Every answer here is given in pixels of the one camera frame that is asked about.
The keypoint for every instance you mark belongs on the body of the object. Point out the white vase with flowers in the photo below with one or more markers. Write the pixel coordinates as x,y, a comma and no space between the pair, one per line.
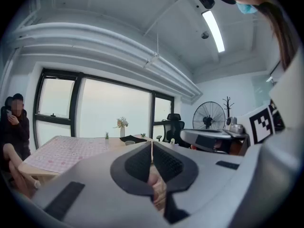
122,132

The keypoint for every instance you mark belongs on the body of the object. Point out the pink checked bear tablecloth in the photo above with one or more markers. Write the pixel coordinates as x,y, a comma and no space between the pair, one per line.
66,151

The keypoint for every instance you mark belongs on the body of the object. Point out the black floor fan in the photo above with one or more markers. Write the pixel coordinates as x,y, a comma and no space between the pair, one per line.
209,120

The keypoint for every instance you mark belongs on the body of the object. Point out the ceiling light strip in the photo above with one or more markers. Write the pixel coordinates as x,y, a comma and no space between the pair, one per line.
213,31

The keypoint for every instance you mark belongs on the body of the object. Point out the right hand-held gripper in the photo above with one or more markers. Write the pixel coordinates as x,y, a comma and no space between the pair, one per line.
261,127

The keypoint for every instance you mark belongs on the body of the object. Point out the black office chair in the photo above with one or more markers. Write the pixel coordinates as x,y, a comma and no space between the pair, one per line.
174,127

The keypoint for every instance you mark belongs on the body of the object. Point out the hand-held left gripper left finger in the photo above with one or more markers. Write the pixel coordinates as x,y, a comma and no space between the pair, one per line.
95,174

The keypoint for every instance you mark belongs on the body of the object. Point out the black-framed window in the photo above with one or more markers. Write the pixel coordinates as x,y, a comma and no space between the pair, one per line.
114,108

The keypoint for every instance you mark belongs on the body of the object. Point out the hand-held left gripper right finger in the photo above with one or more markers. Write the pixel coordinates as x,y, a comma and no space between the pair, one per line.
209,174

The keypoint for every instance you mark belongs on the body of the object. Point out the ceiling smoke detector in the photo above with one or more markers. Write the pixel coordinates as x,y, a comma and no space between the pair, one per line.
205,35

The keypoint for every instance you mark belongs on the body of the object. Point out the person's light shirt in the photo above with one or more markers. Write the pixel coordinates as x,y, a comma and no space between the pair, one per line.
292,91

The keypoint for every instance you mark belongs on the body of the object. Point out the olive brown bowl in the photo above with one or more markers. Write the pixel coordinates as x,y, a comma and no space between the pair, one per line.
130,143

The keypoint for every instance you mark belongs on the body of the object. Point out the white ceiling ducts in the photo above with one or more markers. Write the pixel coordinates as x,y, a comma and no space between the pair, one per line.
95,39

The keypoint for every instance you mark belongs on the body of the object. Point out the black coat rack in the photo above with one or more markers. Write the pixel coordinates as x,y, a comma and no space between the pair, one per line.
228,108

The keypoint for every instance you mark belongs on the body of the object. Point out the small potted leafy plant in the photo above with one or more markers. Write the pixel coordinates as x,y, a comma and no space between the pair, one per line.
143,135

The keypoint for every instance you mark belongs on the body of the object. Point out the blue face mask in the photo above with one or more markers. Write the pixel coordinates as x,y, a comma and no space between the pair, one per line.
245,8

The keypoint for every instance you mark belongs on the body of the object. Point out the low wooden table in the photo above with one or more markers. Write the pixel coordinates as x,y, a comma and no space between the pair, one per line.
116,141

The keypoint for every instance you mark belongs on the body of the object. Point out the small potted grass plant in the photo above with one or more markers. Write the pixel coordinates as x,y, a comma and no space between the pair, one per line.
107,136

